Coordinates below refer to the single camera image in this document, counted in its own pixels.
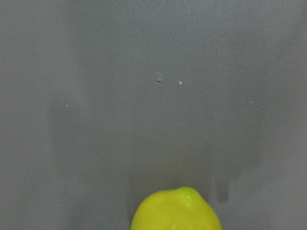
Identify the yellow lemon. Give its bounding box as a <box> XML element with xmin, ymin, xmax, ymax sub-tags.
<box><xmin>130</xmin><ymin>187</ymin><xmax>222</xmax><ymax>230</ymax></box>

